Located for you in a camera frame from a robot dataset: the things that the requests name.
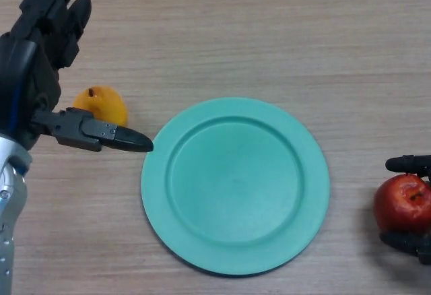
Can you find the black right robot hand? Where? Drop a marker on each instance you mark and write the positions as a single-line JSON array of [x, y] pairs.
[[409, 163]]

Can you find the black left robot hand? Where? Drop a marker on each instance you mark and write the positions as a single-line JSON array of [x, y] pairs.
[[74, 126]]

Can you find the red apple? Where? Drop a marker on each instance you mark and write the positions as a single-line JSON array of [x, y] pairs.
[[397, 207]]

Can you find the green round plate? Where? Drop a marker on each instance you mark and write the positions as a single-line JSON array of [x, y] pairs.
[[235, 187]]

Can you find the yellow pear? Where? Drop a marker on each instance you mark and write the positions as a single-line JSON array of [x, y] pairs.
[[107, 104]]

